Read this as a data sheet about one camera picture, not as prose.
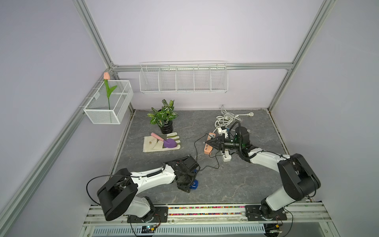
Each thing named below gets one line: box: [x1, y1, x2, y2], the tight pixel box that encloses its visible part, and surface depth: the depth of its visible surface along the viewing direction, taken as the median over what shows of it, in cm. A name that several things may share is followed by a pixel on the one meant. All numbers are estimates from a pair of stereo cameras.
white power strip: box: [222, 148, 232, 162], surface depth 93 cm
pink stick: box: [150, 132, 165, 142], surface depth 104 cm
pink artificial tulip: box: [103, 72, 118, 111], surface depth 85 cm
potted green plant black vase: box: [147, 99, 179, 135], surface depth 87 cm
